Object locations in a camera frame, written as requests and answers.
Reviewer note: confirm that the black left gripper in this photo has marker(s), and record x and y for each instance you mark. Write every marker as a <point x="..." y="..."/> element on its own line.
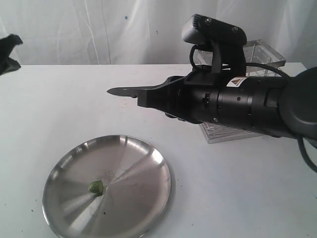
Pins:
<point x="7" y="44"/>

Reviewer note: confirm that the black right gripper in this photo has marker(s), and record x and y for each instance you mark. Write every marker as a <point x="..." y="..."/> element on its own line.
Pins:
<point x="199" y="97"/>

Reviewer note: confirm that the black serrated knife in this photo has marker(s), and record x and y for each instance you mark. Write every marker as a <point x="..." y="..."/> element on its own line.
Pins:
<point x="124" y="91"/>

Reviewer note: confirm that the green vegetable piece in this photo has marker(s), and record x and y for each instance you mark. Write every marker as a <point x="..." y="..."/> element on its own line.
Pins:
<point x="97" y="187"/>

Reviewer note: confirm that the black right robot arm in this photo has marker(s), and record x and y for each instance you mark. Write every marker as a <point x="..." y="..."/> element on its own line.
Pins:
<point x="275" y="106"/>

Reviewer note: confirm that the white backdrop curtain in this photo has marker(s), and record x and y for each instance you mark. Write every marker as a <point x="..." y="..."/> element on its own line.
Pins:
<point x="149" y="31"/>

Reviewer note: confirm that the round steel plate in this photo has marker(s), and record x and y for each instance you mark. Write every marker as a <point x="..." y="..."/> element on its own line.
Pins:
<point x="138" y="182"/>

